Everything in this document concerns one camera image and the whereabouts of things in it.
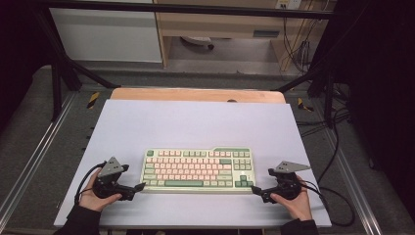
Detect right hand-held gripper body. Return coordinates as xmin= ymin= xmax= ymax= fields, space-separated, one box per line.
xmin=261 ymin=160 xmax=311 ymax=204

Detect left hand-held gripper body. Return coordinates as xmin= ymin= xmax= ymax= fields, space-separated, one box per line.
xmin=92 ymin=156 xmax=136 ymax=201

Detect green and cream keyboard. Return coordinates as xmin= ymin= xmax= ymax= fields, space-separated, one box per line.
xmin=140 ymin=146 xmax=257 ymax=196

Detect person's right hand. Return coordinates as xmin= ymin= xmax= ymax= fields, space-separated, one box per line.
xmin=270 ymin=175 xmax=313 ymax=221

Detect person's left hand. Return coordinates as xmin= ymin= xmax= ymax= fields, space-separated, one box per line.
xmin=78 ymin=169 xmax=123 ymax=212

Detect yellow and black tape strip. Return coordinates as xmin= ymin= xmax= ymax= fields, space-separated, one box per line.
xmin=86 ymin=91 xmax=101 ymax=110
xmin=297 ymin=97 xmax=314 ymax=113

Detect white board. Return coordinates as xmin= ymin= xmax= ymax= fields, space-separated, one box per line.
xmin=53 ymin=99 xmax=333 ymax=228

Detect light wooden table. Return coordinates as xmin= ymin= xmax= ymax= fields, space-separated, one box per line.
xmin=110 ymin=87 xmax=287 ymax=105

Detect black metal stand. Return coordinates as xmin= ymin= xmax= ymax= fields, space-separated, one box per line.
xmin=275 ymin=6 xmax=370 ymax=129
xmin=32 ymin=9 xmax=121 ymax=122

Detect white cabinet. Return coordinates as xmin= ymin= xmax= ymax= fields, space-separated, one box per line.
xmin=49 ymin=0 xmax=163 ymax=64

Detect black curtain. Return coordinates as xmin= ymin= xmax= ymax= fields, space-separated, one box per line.
xmin=336 ymin=0 xmax=415 ymax=213

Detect white chair base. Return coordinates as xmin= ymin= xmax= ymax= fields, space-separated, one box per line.
xmin=180 ymin=35 xmax=215 ymax=51

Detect light wooden desk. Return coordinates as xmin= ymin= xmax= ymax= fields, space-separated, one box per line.
xmin=153 ymin=0 xmax=337 ymax=71

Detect black metal crossbar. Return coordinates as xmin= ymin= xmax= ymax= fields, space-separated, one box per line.
xmin=30 ymin=0 xmax=341 ymax=20

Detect left hand-held gripper black cable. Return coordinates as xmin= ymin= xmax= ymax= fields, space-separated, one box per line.
xmin=73 ymin=161 xmax=108 ymax=206

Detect hand-held gripper black cable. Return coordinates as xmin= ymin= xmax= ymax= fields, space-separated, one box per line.
xmin=299 ymin=180 xmax=356 ymax=228
xmin=73 ymin=161 xmax=108 ymax=206

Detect right hand-held gripper black cable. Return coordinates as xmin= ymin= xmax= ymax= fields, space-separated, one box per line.
xmin=299 ymin=180 xmax=356 ymax=228

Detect aluminium rail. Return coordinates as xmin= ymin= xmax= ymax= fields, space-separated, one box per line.
xmin=321 ymin=126 xmax=384 ymax=235
xmin=0 ymin=92 xmax=78 ymax=226

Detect black floor cables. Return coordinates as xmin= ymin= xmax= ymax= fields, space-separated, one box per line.
xmin=295 ymin=81 xmax=352 ymax=184

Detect bundle of hanging cables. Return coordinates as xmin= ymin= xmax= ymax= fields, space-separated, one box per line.
xmin=281 ymin=16 xmax=315 ymax=74

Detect white wall socket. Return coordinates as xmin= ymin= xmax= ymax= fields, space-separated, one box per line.
xmin=275 ymin=0 xmax=302 ymax=10

